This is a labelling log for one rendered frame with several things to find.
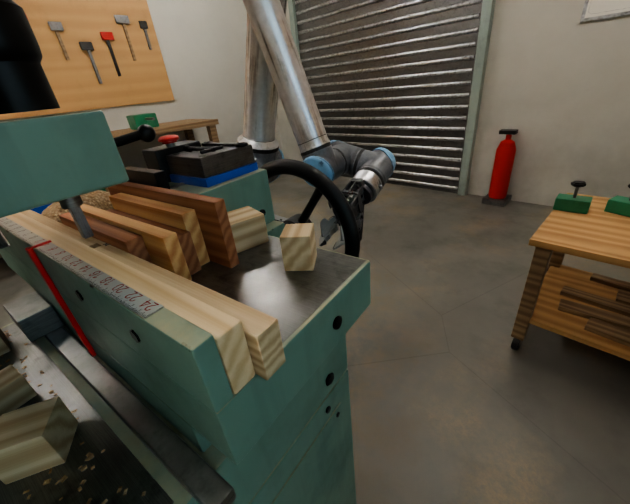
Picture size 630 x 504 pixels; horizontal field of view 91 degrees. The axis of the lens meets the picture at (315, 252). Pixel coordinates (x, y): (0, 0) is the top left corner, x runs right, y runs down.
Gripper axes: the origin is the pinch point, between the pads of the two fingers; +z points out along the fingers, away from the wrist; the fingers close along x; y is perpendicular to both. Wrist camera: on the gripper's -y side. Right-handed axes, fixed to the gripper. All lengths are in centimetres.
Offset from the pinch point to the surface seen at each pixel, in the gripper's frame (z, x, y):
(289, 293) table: 32, 25, 34
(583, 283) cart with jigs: -74, 66, -82
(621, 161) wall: -215, 84, -112
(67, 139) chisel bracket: 33, 6, 50
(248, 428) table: 43, 29, 34
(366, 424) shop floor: 24, 9, -65
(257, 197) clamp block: 17.2, 5.6, 30.7
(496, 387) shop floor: -12, 44, -78
